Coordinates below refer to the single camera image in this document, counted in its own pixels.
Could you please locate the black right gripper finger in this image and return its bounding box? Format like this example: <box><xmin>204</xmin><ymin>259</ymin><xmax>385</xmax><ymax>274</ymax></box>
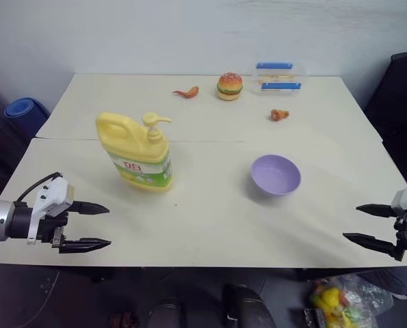
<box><xmin>342</xmin><ymin>232</ymin><xmax>405</xmax><ymax>262</ymax></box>
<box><xmin>356</xmin><ymin>203</ymin><xmax>398</xmax><ymax>220</ymax></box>

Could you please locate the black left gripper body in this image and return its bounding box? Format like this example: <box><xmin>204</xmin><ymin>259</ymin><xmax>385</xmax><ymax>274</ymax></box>
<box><xmin>37</xmin><ymin>201</ymin><xmax>75</xmax><ymax>254</ymax></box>

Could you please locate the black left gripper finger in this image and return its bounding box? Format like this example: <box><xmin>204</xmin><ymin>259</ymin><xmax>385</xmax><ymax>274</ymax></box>
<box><xmin>71</xmin><ymin>200</ymin><xmax>111</xmax><ymax>216</ymax></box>
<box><xmin>58</xmin><ymin>237</ymin><xmax>113</xmax><ymax>255</ymax></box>

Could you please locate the yellow detergent pump bottle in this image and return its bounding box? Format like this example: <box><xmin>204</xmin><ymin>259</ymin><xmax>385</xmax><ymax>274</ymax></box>
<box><xmin>94</xmin><ymin>111</ymin><xmax>174</xmax><ymax>193</ymax></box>

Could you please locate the purple plastic bowl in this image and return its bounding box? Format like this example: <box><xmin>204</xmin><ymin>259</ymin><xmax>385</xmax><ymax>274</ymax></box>
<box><xmin>250</xmin><ymin>154</ymin><xmax>302</xmax><ymax>198</ymax></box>

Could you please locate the plastic bag of toy food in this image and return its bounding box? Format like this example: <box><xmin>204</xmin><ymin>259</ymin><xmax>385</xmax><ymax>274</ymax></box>
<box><xmin>303</xmin><ymin>273</ymin><xmax>395</xmax><ymax>328</ymax></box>

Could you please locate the black chair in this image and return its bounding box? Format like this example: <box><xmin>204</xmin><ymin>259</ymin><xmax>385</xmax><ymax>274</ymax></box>
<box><xmin>363</xmin><ymin>51</ymin><xmax>407</xmax><ymax>187</ymax></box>

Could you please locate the dark rounded shape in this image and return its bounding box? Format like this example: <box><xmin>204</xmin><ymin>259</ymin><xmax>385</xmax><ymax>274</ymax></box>
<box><xmin>147</xmin><ymin>296</ymin><xmax>187</xmax><ymax>328</ymax></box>
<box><xmin>221</xmin><ymin>282</ymin><xmax>276</xmax><ymax>328</ymax></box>

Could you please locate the brown toy fried chicken piece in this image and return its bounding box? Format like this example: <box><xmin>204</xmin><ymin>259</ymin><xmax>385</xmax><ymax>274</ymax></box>
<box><xmin>270</xmin><ymin>108</ymin><xmax>291</xmax><ymax>122</ymax></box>

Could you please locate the clear container with blue clips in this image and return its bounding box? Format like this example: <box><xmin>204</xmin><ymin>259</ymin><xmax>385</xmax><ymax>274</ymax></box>
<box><xmin>250</xmin><ymin>60</ymin><xmax>310</xmax><ymax>98</ymax></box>

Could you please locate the toy hamburger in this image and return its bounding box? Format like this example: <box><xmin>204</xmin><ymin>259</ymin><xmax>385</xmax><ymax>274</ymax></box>
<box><xmin>216</xmin><ymin>71</ymin><xmax>244</xmax><ymax>102</ymax></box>

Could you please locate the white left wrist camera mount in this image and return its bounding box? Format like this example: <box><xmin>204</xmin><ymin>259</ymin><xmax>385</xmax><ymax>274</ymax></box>
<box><xmin>27</xmin><ymin>176</ymin><xmax>77</xmax><ymax>245</ymax></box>

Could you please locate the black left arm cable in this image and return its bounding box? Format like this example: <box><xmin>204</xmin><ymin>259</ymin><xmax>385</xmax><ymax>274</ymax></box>
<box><xmin>16</xmin><ymin>172</ymin><xmax>63</xmax><ymax>203</ymax></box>

